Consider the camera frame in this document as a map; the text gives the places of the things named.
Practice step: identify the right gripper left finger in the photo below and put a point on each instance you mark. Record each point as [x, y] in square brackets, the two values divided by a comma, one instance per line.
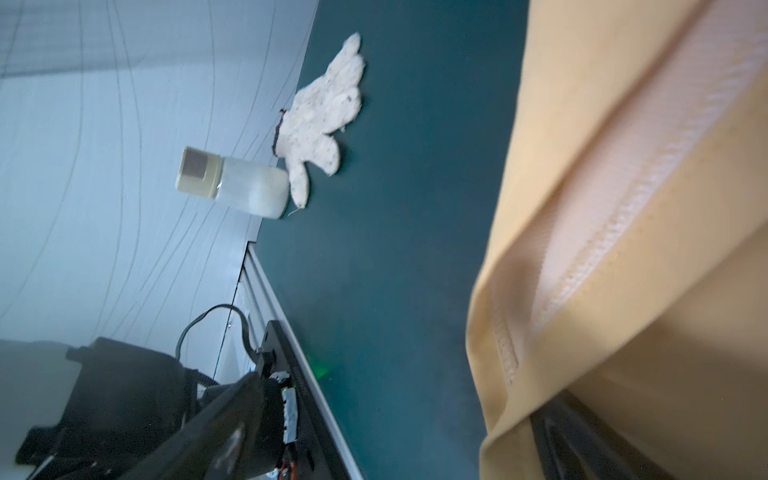
[239, 435]

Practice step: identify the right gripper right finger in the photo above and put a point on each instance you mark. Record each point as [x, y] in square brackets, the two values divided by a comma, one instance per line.
[572, 442]

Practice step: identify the tan yellow skirt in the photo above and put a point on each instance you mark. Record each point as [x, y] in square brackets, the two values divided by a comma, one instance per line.
[626, 265]

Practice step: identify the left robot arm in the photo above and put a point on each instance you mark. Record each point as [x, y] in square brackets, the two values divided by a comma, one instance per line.
[126, 402]

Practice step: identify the green table mat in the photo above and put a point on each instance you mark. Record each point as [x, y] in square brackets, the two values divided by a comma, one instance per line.
[375, 274]

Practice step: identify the cream bottle left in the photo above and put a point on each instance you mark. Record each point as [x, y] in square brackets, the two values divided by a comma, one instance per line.
[243, 185]

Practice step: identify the beige knit glove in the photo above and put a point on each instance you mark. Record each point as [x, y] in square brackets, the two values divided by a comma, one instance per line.
[327, 105]

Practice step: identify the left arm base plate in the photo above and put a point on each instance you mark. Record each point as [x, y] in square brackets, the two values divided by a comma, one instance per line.
[314, 447]

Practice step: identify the aluminium front rail frame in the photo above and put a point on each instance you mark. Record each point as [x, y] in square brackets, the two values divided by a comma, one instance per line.
[256, 298]

